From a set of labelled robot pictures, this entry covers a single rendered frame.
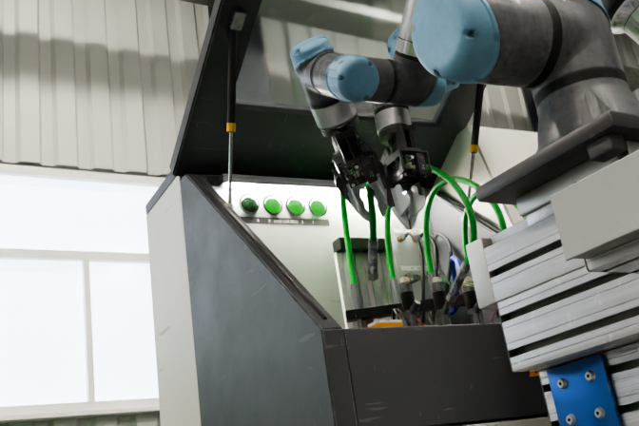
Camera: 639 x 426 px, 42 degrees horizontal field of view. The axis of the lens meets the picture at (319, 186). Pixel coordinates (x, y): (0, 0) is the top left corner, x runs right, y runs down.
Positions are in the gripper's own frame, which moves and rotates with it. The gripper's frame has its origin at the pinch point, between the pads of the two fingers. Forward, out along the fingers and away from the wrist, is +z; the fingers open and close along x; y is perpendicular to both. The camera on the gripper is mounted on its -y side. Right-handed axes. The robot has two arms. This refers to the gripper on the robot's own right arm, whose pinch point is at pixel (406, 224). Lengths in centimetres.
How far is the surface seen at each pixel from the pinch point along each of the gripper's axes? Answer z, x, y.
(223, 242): -0.4, -35.0, -13.7
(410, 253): -5.1, 22.4, -32.1
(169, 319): 5, -35, -51
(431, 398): 38.2, -17.1, 21.5
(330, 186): -21.0, 0.8, -29.5
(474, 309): 17.3, 15.2, -3.3
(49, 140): -214, 4, -400
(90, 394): -39, 25, -397
